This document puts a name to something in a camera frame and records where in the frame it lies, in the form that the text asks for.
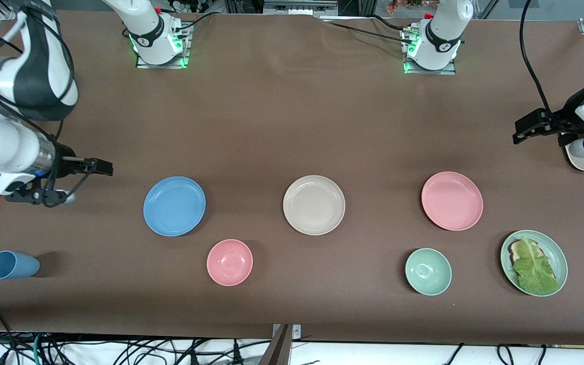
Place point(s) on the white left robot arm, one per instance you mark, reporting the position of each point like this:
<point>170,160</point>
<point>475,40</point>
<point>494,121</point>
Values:
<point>444,30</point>

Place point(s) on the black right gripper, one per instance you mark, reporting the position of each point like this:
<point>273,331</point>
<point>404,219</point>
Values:
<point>65,158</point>

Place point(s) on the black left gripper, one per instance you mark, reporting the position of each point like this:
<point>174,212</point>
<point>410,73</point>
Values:
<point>563,120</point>

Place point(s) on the grey metal table bracket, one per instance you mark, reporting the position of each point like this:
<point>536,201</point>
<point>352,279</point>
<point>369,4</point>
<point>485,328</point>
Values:
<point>297,332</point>

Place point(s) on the orange artificial flowers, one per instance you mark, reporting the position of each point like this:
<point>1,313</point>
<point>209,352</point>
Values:
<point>408,5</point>

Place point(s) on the small green bowl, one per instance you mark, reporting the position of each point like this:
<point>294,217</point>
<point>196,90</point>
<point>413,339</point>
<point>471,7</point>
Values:
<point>428,271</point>

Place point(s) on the grey metal box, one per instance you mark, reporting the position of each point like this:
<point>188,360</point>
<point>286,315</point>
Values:
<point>299,6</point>

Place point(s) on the beige plate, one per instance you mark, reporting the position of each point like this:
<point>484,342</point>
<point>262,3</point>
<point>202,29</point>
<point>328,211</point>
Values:
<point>314,205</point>

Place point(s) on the small pink bowl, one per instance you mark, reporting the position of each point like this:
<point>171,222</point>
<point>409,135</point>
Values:
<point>229,262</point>

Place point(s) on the blue plastic cup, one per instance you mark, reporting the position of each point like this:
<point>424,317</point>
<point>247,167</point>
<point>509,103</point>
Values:
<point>15,265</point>

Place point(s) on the blue plate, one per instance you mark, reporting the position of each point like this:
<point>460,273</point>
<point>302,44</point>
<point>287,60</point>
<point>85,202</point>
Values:
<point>174,206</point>

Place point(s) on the toasted bread slice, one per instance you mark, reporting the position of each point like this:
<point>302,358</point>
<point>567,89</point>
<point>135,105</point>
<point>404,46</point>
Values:
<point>515,248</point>

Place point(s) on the pink plate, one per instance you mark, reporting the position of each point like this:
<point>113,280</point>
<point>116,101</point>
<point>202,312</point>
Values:
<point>452,201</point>

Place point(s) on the green oval plate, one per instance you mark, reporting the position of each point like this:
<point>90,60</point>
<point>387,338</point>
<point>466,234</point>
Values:
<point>559,256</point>

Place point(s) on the green lettuce leaf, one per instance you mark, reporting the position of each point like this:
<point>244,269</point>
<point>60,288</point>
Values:
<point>535,274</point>

